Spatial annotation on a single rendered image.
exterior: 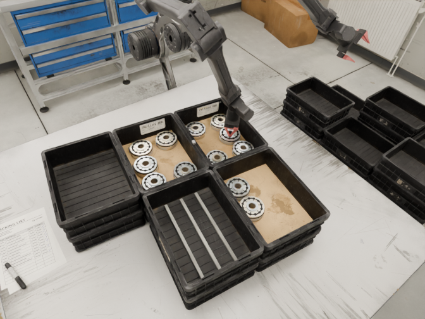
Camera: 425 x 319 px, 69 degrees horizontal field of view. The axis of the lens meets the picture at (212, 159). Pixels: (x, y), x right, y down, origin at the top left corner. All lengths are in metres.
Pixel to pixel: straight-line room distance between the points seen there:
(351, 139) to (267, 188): 1.20
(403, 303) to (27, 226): 2.08
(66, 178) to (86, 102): 1.87
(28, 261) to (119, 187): 0.44
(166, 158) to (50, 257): 0.62
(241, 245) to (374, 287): 0.55
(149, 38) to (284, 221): 1.41
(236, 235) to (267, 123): 0.84
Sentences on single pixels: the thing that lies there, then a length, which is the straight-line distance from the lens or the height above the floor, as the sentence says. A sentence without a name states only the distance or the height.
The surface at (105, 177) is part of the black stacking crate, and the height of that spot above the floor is 0.83.
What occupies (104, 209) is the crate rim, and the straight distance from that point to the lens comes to 1.20.
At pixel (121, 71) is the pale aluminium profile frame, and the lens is 3.33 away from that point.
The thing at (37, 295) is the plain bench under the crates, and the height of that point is 0.70.
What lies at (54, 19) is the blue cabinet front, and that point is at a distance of 2.97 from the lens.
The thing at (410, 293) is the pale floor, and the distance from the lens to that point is 2.38.
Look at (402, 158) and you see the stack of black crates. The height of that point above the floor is 0.49.
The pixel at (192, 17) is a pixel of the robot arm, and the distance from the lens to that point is 0.98.
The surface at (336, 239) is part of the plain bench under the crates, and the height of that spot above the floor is 0.70.
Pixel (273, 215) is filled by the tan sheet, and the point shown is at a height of 0.83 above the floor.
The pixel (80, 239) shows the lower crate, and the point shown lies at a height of 0.80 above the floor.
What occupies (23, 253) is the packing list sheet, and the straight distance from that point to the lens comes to 1.49.
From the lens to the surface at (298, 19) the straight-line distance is 4.06.
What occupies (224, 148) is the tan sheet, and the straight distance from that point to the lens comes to 1.48.
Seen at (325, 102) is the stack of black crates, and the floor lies 0.49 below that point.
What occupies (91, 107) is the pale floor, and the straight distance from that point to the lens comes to 3.18.
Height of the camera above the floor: 1.89
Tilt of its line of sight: 48 degrees down
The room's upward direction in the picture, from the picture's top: 3 degrees clockwise
